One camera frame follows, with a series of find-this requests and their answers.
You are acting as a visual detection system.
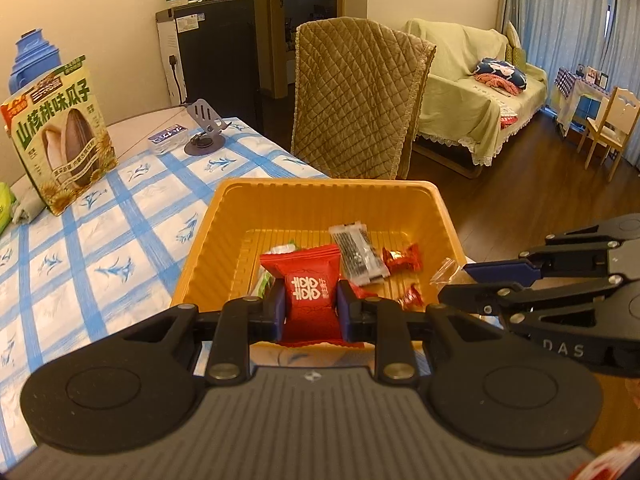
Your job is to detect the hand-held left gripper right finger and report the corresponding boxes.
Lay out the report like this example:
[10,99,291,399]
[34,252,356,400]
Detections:
[337,280,503,385]

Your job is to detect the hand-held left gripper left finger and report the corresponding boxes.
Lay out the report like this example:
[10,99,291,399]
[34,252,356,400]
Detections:
[120,282,287,386]

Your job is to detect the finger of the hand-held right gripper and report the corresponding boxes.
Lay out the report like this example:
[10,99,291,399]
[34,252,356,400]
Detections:
[462,212,640,283]
[439,272,640,331]

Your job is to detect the long green nut packet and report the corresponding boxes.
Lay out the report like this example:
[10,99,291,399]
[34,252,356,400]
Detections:
[250,241,301,303]

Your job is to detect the large red snack packet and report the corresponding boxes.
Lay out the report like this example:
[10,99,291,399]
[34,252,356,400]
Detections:
[259,244,368,348]

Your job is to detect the clear packet of dark sticks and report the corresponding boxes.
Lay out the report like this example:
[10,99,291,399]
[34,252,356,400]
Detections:
[329,221,391,287]

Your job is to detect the red patterned candy packet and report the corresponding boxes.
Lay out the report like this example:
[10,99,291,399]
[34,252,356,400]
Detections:
[396,283,426,309]

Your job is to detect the small shiny red candy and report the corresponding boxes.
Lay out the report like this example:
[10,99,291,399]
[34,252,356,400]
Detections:
[381,242,424,274]

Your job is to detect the orange plastic tray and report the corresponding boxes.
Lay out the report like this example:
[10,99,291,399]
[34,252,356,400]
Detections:
[170,177,468,356]

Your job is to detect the red white garment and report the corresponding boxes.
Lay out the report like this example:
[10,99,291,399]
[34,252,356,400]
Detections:
[570,440,640,480]

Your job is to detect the sofa with pale green cover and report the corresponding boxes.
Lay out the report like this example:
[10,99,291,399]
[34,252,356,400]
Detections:
[404,18,548,179]

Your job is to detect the grey phone stand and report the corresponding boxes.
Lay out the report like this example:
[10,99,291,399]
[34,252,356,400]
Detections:
[182,98,232,157]

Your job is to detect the red knitted blanket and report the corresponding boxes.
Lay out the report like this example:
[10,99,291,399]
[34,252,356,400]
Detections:
[474,74,518,98]

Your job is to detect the small table with checked cloth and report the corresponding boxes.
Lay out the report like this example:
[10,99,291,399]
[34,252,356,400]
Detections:
[552,65,613,136]

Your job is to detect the small wooden chair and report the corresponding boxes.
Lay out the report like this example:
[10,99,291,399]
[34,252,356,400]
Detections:
[577,86,640,181]

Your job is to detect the navy printed pillow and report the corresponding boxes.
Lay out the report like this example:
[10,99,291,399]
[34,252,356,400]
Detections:
[472,57,527,93]

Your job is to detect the small white blue box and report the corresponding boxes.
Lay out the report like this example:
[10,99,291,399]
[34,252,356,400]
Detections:
[148,124,190,155]

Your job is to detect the chair with quilted cover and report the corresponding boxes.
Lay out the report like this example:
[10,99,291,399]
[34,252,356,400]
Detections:
[290,16,437,181]

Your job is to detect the green cushion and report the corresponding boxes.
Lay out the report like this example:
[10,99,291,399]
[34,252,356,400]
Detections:
[504,20,527,67]

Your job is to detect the black mini fridge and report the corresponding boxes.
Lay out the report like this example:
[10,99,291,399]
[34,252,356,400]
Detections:
[155,0,264,136]

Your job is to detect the pale curtain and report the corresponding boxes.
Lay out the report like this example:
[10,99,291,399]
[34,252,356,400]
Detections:
[500,0,640,111]

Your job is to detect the grey crumpled cloth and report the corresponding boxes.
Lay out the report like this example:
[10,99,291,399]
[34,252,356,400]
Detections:
[11,194,47,225]

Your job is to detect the sunflower seed bag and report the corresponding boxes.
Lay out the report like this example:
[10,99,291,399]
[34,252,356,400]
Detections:
[0,55,119,217]

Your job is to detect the green tissue pack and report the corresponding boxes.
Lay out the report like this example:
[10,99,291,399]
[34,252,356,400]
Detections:
[0,182,16,235]

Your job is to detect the blue thermos jug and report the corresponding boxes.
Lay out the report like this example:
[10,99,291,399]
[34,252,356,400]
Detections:
[7,30,63,96]

